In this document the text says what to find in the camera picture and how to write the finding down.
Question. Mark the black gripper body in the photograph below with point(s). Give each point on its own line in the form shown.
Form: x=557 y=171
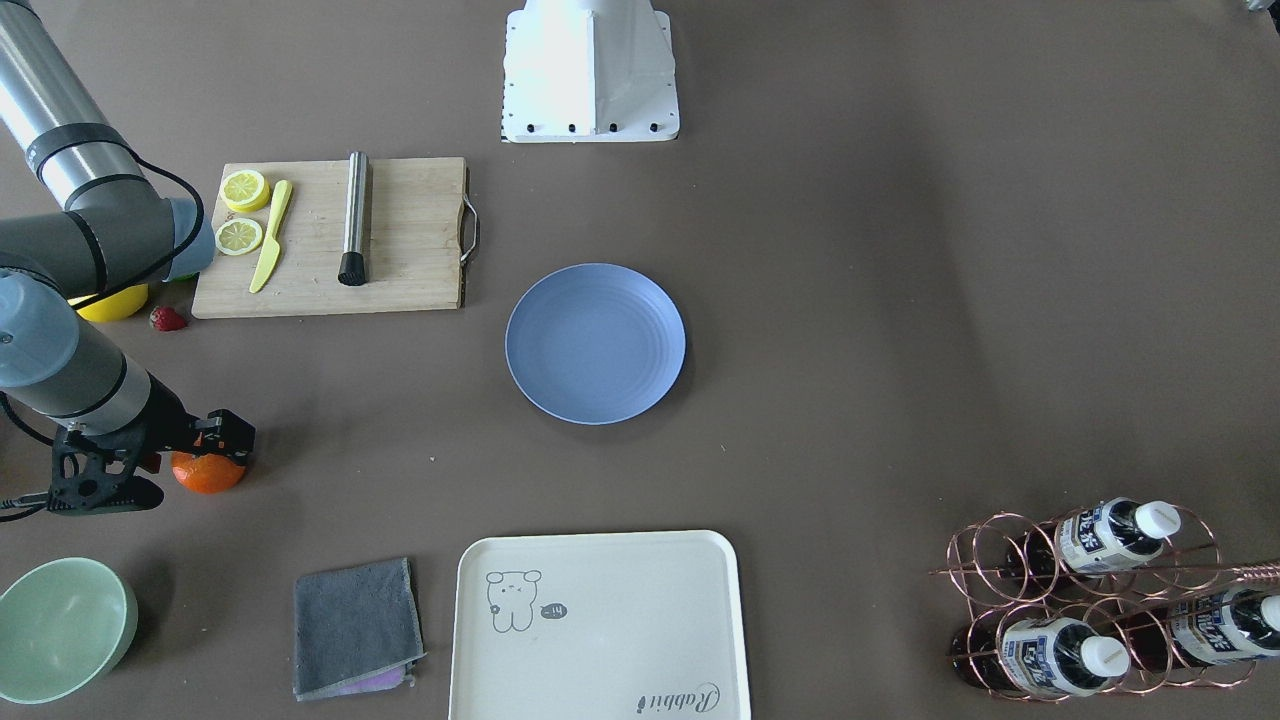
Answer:
x=172 y=424

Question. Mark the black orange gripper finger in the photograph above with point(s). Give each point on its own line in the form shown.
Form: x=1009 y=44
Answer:
x=225 y=434

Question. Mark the orange fruit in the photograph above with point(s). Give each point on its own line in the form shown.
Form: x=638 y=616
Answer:
x=206 y=474

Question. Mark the blue plate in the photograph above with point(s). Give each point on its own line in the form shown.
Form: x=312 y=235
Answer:
x=595 y=344

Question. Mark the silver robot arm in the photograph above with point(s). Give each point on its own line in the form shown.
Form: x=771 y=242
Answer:
x=112 y=230

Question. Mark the red strawberry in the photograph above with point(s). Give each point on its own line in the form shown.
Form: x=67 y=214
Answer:
x=166 y=319

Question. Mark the lower whole lemon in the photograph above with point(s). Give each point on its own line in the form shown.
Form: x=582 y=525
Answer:
x=116 y=307

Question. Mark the yellow plastic knife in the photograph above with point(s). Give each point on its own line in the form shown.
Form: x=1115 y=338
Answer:
x=271 y=248

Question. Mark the lower lemon slice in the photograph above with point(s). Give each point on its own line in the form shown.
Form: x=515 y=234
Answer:
x=238 y=236

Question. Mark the lemon slice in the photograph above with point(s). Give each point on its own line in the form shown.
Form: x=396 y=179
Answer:
x=245 y=190
x=238 y=236

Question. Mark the steel muddler black tip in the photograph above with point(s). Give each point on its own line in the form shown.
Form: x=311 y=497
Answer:
x=353 y=264

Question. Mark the green bowl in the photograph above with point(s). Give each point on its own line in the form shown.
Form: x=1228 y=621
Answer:
x=63 y=624

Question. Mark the grey folded cloth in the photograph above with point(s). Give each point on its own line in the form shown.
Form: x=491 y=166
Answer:
x=356 y=630

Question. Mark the upper lemon slice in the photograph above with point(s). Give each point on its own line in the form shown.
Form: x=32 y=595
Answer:
x=245 y=190

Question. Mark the wooden cutting board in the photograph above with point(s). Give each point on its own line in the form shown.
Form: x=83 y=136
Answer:
x=412 y=257

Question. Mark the cream rabbit tray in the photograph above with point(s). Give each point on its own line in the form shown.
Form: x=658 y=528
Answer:
x=639 y=625

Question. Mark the bottom bottle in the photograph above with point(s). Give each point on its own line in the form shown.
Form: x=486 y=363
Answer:
x=1044 y=659
x=1223 y=628

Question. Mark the top bottle in rack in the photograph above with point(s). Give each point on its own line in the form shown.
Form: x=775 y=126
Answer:
x=1116 y=535

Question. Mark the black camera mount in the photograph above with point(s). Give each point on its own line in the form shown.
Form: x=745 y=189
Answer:
x=95 y=474

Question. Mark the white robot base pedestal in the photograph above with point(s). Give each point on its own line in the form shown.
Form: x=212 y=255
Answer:
x=589 y=72

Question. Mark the copper wire bottle rack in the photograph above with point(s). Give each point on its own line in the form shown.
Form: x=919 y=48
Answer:
x=989 y=563

